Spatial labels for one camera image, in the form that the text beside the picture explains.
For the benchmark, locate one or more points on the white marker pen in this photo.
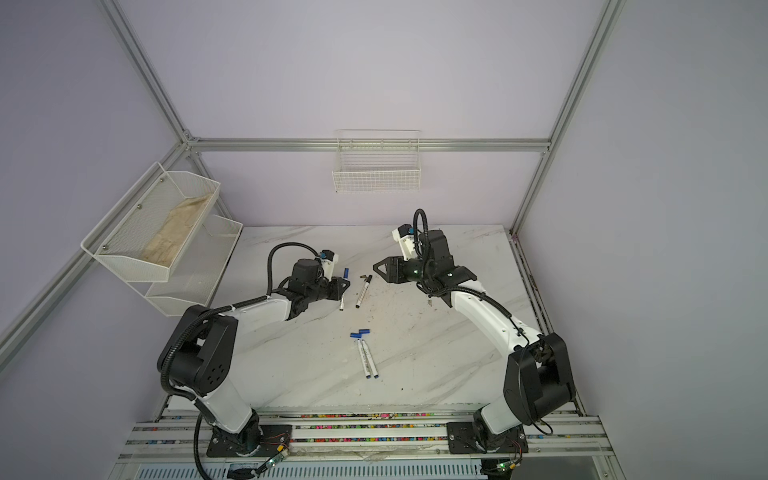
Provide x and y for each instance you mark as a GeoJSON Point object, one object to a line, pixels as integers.
{"type": "Point", "coordinates": [363, 291]}
{"type": "Point", "coordinates": [370, 360]}
{"type": "Point", "coordinates": [344, 286]}
{"type": "Point", "coordinates": [364, 360]}

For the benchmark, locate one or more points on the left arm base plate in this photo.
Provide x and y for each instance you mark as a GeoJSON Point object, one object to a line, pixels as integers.
{"type": "Point", "coordinates": [263, 441]}

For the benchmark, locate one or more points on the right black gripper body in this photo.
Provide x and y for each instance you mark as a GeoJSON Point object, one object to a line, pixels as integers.
{"type": "Point", "coordinates": [412, 271]}

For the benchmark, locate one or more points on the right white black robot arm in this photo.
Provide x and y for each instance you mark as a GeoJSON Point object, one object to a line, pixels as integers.
{"type": "Point", "coordinates": [538, 378]}

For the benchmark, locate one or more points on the beige cloth in basket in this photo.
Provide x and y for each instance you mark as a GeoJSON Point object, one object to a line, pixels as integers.
{"type": "Point", "coordinates": [166, 244]}

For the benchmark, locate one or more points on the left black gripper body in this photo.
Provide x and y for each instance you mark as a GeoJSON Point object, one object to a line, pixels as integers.
{"type": "Point", "coordinates": [331, 290]}

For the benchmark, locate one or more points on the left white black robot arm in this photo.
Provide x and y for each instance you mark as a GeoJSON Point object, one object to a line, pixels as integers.
{"type": "Point", "coordinates": [196, 361]}

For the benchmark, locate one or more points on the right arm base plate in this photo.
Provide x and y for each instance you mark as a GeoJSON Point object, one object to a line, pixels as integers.
{"type": "Point", "coordinates": [469, 438]}

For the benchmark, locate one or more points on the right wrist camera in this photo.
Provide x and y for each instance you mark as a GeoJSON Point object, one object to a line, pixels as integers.
{"type": "Point", "coordinates": [404, 237]}

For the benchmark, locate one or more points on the upper white mesh shelf basket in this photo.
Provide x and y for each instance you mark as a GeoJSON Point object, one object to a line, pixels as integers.
{"type": "Point", "coordinates": [120, 237]}

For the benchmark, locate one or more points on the white wire wall basket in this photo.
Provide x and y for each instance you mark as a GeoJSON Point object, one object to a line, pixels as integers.
{"type": "Point", "coordinates": [377, 161]}

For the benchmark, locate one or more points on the aluminium rail base frame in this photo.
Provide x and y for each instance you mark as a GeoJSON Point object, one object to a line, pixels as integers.
{"type": "Point", "coordinates": [341, 421]}

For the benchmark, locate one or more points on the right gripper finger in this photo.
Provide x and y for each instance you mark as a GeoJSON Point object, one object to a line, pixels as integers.
{"type": "Point", "coordinates": [383, 270]}
{"type": "Point", "coordinates": [385, 262]}

